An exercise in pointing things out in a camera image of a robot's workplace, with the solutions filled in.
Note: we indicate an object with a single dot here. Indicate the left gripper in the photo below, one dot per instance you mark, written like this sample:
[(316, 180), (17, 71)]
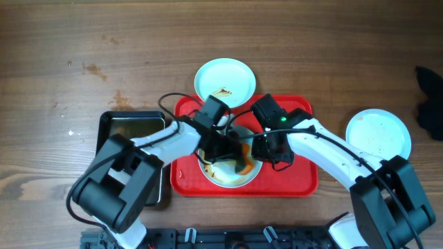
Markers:
[(226, 152)]

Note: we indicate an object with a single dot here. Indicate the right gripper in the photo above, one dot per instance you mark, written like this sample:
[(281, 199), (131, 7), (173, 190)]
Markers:
[(264, 152)]

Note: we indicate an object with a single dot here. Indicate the light blue plate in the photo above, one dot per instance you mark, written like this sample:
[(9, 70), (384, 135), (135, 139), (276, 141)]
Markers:
[(379, 133), (223, 173), (229, 80)]

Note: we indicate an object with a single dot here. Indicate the green orange sponge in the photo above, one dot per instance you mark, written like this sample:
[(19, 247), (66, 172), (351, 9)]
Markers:
[(244, 165)]

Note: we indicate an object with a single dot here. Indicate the light blue top plate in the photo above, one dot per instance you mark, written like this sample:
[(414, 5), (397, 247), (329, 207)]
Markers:
[(229, 80)]

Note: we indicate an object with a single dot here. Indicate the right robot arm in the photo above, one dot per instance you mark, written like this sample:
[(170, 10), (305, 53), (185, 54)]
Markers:
[(390, 206)]

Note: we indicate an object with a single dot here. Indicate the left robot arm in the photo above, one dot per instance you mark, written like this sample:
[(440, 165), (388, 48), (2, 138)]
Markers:
[(116, 185)]

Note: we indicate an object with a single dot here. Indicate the red plastic tray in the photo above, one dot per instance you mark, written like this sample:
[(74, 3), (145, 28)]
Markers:
[(189, 178)]

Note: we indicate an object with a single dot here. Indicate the black water tray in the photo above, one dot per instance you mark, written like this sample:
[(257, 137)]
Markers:
[(135, 124)]

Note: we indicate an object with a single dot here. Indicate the black cloth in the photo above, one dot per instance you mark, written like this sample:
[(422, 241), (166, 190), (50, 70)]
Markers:
[(429, 115)]

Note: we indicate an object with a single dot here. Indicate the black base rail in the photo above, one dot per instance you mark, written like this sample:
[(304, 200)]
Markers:
[(269, 237)]

